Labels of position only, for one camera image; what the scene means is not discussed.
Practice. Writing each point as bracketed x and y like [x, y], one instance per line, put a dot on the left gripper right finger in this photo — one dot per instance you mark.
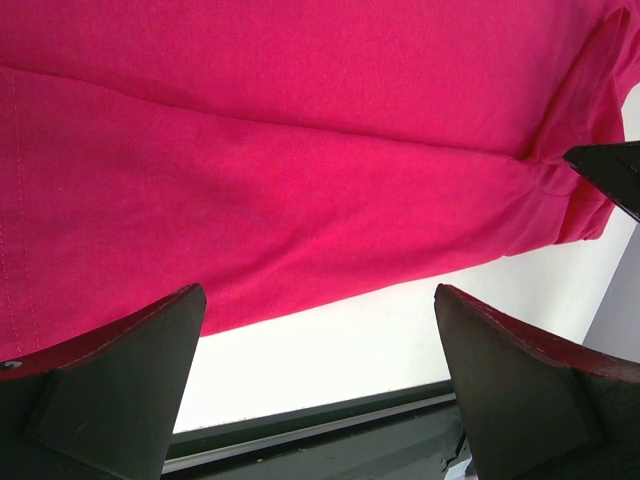
[535, 405]

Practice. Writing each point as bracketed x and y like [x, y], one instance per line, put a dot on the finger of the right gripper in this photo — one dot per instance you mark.
[613, 169]

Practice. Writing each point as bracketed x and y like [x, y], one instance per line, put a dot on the pink t shirt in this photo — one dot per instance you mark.
[289, 154]

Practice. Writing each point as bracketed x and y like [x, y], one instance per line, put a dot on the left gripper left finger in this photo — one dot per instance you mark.
[102, 405]

